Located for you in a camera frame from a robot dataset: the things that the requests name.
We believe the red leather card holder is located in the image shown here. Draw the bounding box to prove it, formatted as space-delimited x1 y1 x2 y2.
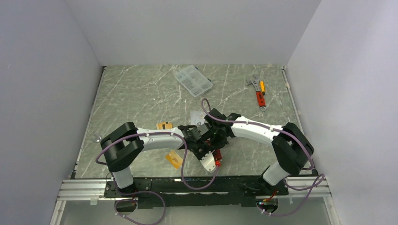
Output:
213 149 222 161

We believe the single gold credit card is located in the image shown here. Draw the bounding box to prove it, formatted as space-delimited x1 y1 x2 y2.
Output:
165 150 183 169

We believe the gold credit card stack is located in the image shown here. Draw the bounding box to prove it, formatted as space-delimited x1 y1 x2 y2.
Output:
156 121 173 130

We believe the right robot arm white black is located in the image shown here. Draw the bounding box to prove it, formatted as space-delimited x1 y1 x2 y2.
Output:
207 109 314 195

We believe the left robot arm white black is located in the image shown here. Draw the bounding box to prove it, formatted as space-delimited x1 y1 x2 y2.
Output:
100 122 218 197

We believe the clear plastic screw box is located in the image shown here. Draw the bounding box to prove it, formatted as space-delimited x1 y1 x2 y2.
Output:
174 65 213 97

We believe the red adjustable wrench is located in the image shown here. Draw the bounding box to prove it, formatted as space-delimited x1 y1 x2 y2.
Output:
246 75 267 112

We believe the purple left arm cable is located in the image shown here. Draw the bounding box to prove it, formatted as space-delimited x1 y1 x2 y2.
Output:
95 132 220 191

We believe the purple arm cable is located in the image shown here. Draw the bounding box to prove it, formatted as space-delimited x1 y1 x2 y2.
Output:
200 98 326 218
95 132 220 191

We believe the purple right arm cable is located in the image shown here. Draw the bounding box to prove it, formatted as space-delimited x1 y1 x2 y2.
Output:
200 98 326 218

